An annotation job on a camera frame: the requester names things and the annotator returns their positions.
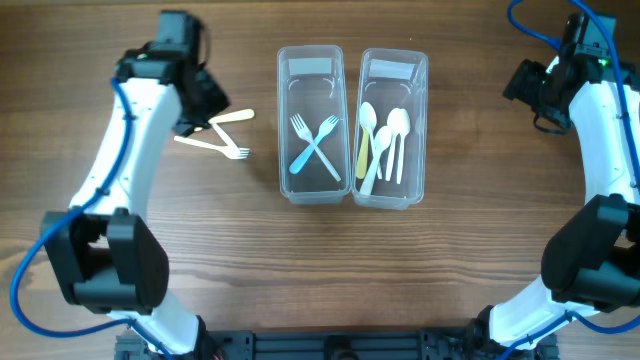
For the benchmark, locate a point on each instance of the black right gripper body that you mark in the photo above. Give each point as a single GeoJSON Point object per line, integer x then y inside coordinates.
{"type": "Point", "coordinates": [520, 83]}

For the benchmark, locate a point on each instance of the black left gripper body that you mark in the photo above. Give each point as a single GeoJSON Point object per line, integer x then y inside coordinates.
{"type": "Point", "coordinates": [209, 98]}

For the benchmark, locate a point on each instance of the yellow plastic fork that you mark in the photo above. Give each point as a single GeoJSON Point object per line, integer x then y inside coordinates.
{"type": "Point", "coordinates": [240, 115]}

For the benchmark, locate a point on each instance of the cream plastic fork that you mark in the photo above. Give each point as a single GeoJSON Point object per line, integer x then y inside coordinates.
{"type": "Point", "coordinates": [231, 152]}

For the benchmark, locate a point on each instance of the white plastic fork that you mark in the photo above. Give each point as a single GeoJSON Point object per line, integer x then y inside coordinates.
{"type": "Point", "coordinates": [315, 147]}

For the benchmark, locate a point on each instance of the light blue plastic fork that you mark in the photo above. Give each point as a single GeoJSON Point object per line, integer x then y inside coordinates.
{"type": "Point", "coordinates": [312, 147]}

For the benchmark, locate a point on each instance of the white plastic spoon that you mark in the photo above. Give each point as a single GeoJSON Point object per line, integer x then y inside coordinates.
{"type": "Point", "coordinates": [394, 123]}
{"type": "Point", "coordinates": [368, 120]}
{"type": "Point", "coordinates": [404, 131]}
{"type": "Point", "coordinates": [381, 142]}

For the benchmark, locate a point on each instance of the yellow plastic spoon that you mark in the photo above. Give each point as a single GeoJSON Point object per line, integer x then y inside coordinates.
{"type": "Point", "coordinates": [361, 164]}

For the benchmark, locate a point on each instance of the white fork long handle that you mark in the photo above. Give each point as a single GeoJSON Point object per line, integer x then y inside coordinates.
{"type": "Point", "coordinates": [225, 137]}

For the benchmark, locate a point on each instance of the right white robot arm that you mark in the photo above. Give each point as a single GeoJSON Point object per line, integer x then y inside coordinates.
{"type": "Point", "coordinates": [591, 265]}

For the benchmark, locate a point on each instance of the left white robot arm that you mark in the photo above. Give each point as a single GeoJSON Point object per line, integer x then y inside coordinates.
{"type": "Point", "coordinates": [103, 254]}

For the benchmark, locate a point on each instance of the left clear plastic container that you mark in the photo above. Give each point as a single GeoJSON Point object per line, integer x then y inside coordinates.
{"type": "Point", "coordinates": [313, 135]}

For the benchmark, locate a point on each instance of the clear plastic container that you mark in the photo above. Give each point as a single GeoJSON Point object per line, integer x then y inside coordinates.
{"type": "Point", "coordinates": [394, 78]}
{"type": "Point", "coordinates": [313, 135]}

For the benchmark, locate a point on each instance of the right clear plastic container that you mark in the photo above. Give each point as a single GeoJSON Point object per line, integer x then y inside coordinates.
{"type": "Point", "coordinates": [394, 78]}

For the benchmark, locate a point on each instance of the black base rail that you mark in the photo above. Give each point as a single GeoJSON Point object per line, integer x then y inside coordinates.
{"type": "Point", "coordinates": [425, 344]}

